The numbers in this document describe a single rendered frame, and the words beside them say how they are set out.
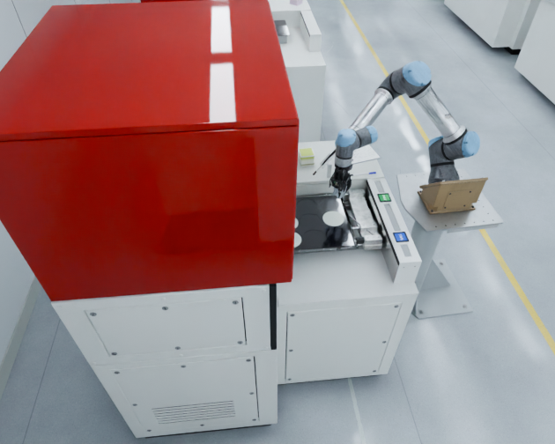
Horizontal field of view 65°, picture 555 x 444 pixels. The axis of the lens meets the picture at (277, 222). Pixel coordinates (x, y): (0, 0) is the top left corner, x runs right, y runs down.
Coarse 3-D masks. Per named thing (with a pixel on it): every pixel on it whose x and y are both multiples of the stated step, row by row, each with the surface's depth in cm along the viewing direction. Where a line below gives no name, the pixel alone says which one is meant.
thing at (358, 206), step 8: (352, 200) 217; (360, 200) 217; (352, 208) 213; (360, 208) 213; (368, 208) 213; (360, 216) 209; (368, 216) 209; (368, 232) 201; (376, 232) 201; (368, 248) 196; (376, 248) 197
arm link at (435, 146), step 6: (438, 138) 215; (432, 144) 217; (438, 144) 214; (432, 150) 218; (438, 150) 214; (432, 156) 218; (438, 156) 215; (444, 156) 212; (432, 162) 218; (438, 162) 215
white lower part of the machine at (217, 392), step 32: (256, 352) 165; (128, 384) 172; (160, 384) 175; (192, 384) 178; (224, 384) 181; (256, 384) 184; (128, 416) 193; (160, 416) 199; (192, 416) 200; (224, 416) 204; (256, 416) 208
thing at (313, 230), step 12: (300, 204) 212; (312, 204) 212; (324, 204) 212; (336, 204) 212; (300, 216) 206; (312, 216) 206; (300, 228) 200; (312, 228) 200; (324, 228) 200; (336, 228) 200; (348, 228) 200; (312, 240) 195; (324, 240) 195; (336, 240) 195; (348, 240) 194
